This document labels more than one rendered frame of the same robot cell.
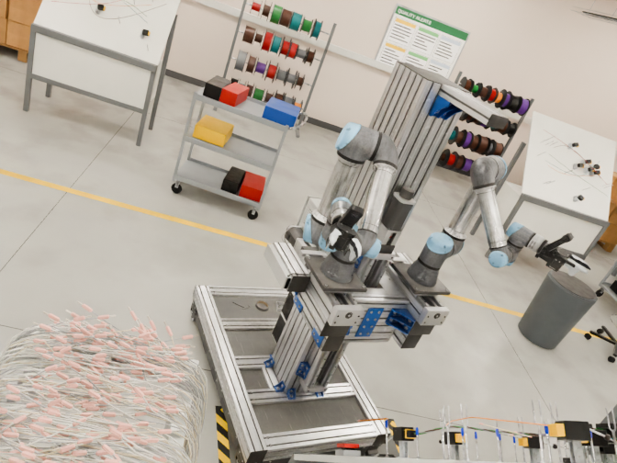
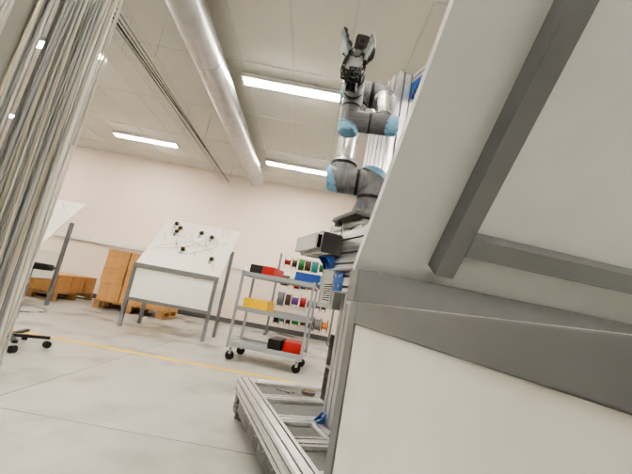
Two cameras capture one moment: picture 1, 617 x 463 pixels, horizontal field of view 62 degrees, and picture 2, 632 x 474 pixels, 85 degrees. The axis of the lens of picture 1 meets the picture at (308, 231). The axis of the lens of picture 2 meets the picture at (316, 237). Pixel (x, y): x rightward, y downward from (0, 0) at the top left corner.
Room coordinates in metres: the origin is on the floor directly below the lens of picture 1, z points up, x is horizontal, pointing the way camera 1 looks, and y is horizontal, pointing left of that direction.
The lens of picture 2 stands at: (0.52, -0.32, 0.79)
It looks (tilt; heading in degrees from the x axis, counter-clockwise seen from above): 10 degrees up; 13
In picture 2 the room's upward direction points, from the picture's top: 11 degrees clockwise
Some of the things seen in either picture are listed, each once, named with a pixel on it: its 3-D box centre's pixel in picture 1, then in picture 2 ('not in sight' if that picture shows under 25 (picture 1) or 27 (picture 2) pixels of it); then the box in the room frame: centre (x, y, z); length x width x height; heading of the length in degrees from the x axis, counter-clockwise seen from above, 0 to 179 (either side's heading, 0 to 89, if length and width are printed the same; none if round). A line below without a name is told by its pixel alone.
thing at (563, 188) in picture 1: (551, 198); not in sight; (6.20, -2.56, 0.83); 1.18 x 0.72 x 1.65; 103
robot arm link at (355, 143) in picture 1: (338, 188); (349, 135); (1.95, -0.05, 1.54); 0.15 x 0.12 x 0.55; 98
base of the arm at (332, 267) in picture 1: (340, 263); (368, 209); (1.97, -0.18, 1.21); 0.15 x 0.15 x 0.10
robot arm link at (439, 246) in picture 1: (437, 249); not in sight; (2.25, -0.60, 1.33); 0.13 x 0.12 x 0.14; 149
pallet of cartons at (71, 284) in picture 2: not in sight; (55, 284); (5.96, 5.71, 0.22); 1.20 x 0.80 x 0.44; 16
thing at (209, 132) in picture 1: (240, 150); (280, 316); (4.54, 0.88, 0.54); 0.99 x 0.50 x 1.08; 97
